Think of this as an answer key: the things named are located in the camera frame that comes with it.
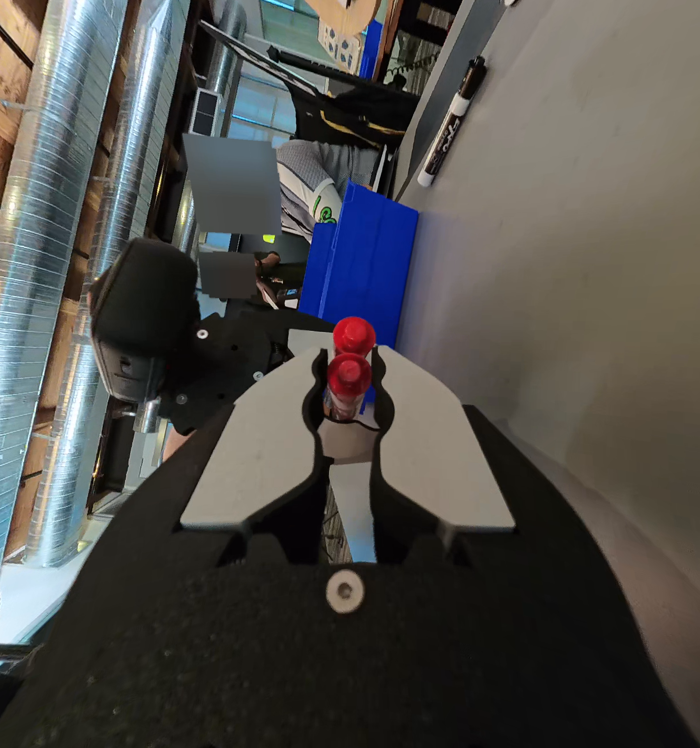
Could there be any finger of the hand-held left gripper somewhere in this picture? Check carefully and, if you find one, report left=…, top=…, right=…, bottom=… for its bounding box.
left=318, top=422, right=380, bottom=565
left=288, top=328, right=335, bottom=359

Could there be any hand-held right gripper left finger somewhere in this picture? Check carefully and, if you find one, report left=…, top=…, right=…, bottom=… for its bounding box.
left=180, top=348, right=328, bottom=533

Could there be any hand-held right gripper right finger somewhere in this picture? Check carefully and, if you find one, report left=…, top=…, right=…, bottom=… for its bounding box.
left=370, top=345, right=517, bottom=534

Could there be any red dry erase marker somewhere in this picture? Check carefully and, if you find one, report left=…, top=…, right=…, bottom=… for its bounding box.
left=334, top=317, right=378, bottom=358
left=325, top=354, right=374, bottom=423

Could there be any blue plastic bin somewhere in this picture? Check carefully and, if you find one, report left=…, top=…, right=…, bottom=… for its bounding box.
left=297, top=180, right=420, bottom=353

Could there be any white air vent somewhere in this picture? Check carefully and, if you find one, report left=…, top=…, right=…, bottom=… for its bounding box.
left=189, top=88, right=223, bottom=136

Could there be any black backpack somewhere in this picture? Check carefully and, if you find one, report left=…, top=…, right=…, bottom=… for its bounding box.
left=290, top=81, right=422, bottom=148

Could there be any black dry erase marker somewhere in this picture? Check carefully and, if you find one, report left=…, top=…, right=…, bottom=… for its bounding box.
left=417, top=56, right=488, bottom=188

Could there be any cardboard box with blue print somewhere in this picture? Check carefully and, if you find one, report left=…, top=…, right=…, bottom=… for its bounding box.
left=317, top=18, right=366, bottom=78

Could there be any large silver ventilation duct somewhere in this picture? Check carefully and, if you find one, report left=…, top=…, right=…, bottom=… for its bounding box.
left=0, top=0, right=130, bottom=586

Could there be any slim silver ventilation duct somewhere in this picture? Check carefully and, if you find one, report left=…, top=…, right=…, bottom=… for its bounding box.
left=25, top=0, right=178, bottom=569

